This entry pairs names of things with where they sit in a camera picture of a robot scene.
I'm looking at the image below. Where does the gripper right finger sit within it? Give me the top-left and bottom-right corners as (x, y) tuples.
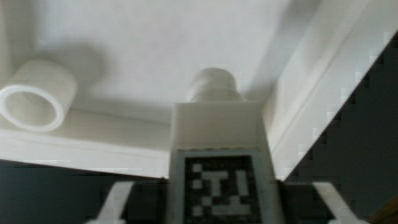
(313, 182), (370, 224)

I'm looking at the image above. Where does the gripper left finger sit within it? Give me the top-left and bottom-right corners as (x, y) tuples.
(86, 181), (136, 224)

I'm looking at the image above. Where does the white leg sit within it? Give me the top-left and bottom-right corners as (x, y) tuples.
(166, 68), (285, 224)

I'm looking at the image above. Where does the white square tabletop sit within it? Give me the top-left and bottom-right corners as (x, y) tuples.
(0, 0), (398, 177)

